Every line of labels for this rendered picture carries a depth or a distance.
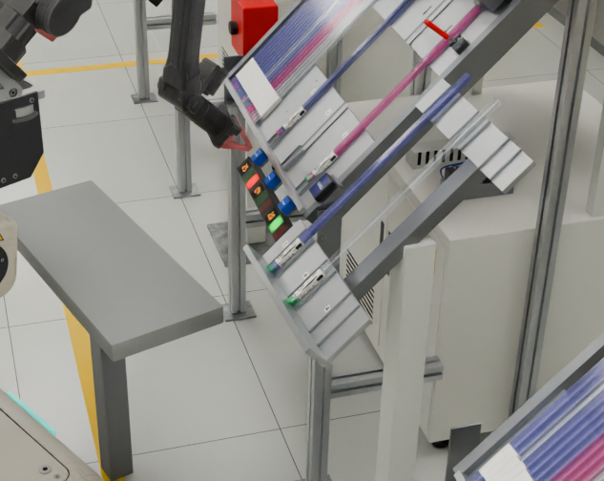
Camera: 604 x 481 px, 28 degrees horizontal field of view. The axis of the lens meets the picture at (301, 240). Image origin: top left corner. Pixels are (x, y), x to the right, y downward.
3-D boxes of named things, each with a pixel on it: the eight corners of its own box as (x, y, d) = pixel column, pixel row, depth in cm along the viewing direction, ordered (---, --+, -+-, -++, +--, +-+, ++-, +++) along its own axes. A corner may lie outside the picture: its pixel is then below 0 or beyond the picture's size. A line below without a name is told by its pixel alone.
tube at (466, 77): (273, 274, 220) (268, 270, 219) (271, 270, 221) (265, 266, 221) (472, 78, 214) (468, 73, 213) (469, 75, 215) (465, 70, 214)
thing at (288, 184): (322, 229, 243) (299, 211, 239) (241, 96, 297) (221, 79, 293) (326, 225, 243) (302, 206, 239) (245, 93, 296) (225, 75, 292)
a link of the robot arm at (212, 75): (154, 86, 246) (185, 106, 243) (185, 40, 246) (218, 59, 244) (175, 104, 257) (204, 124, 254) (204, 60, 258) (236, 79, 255)
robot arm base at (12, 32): (-52, 30, 189) (-11, 52, 182) (-19, -10, 191) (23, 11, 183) (-17, 61, 196) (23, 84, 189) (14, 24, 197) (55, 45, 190)
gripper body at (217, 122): (228, 108, 262) (204, 89, 258) (239, 129, 254) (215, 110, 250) (209, 129, 263) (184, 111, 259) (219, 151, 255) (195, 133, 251)
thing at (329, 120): (318, 219, 241) (307, 210, 239) (238, 87, 295) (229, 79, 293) (385, 152, 238) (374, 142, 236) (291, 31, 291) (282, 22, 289)
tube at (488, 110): (293, 306, 212) (289, 303, 211) (290, 303, 213) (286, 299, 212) (502, 103, 205) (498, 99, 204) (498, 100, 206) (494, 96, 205)
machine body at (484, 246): (426, 463, 284) (448, 240, 251) (334, 301, 341) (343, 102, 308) (667, 416, 300) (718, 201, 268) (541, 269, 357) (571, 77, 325)
